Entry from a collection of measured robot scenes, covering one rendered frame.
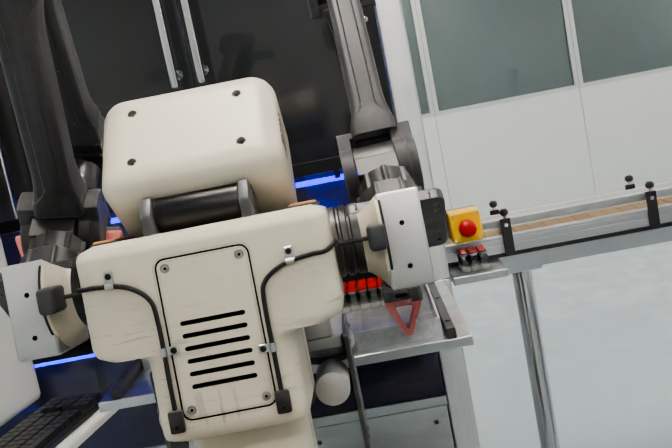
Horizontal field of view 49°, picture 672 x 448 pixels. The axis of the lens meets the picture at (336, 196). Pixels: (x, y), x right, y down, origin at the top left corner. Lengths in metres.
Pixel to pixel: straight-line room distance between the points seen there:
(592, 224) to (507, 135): 4.55
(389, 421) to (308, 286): 1.11
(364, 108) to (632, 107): 5.78
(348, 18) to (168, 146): 0.37
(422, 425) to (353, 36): 1.08
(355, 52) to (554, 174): 5.56
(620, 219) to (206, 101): 1.29
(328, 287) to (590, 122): 5.90
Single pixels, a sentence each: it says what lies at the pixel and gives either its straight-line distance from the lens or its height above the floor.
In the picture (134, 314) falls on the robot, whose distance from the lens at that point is 0.82.
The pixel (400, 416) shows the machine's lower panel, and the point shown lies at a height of 0.57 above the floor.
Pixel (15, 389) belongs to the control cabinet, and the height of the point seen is 0.86.
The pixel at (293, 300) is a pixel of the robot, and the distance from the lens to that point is 0.79.
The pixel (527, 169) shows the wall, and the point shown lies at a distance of 6.51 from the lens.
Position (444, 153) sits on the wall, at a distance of 6.37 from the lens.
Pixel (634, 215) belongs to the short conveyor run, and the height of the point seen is 0.92.
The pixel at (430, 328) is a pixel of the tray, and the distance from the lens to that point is 1.40.
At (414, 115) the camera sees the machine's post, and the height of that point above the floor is 1.27.
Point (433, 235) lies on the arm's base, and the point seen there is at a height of 1.16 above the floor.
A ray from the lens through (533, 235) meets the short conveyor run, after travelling 1.89.
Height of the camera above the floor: 1.35
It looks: 7 degrees down
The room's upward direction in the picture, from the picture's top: 11 degrees counter-clockwise
